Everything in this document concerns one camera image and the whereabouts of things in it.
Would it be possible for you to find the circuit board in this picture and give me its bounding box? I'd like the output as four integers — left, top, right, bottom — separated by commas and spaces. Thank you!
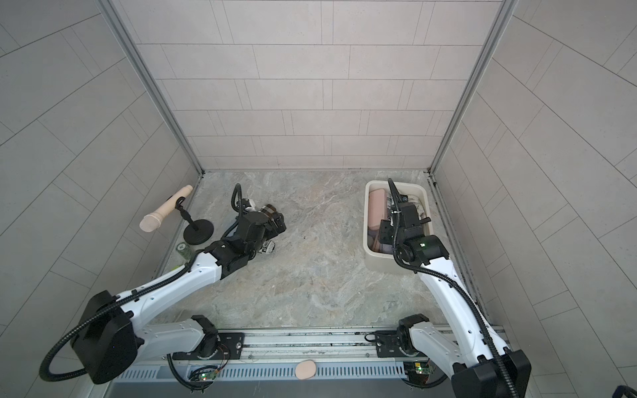
403, 362, 435, 379
188, 365, 219, 383

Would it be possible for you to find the left circuit board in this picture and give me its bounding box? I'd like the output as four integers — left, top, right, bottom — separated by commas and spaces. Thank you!
188, 365, 219, 383

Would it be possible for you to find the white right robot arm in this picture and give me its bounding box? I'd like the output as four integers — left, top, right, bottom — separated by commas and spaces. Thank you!
381, 202, 532, 397

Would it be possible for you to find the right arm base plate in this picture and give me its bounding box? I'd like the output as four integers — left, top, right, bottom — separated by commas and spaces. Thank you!
365, 328, 427, 358

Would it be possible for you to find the beige microphone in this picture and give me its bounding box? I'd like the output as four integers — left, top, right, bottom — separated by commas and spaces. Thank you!
139, 185, 193, 233

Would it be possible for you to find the pink case front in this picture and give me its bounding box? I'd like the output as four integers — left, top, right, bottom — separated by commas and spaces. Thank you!
368, 189, 388, 232

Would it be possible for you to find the plaid glasses case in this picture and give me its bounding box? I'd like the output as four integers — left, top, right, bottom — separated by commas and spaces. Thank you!
260, 204, 279, 218

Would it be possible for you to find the pink oval tag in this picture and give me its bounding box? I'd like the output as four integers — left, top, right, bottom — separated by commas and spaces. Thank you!
295, 360, 318, 381

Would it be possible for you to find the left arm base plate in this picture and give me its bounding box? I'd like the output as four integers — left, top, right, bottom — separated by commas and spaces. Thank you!
172, 333, 246, 361

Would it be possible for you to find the cream plastic storage box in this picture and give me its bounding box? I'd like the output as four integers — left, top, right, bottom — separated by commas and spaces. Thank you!
362, 180, 432, 275

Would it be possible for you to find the magazine print glasses case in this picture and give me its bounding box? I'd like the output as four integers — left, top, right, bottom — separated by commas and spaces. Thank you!
260, 240, 275, 254

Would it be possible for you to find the aluminium rail frame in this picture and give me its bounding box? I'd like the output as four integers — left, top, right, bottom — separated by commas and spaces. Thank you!
96, 322, 519, 369

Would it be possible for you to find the right circuit board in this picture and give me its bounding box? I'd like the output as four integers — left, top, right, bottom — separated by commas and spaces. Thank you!
403, 362, 435, 379

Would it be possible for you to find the black microphone stand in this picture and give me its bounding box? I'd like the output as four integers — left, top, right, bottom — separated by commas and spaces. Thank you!
175, 197, 214, 245

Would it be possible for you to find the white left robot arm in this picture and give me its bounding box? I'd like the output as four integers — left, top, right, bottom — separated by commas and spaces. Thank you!
39, 205, 286, 384

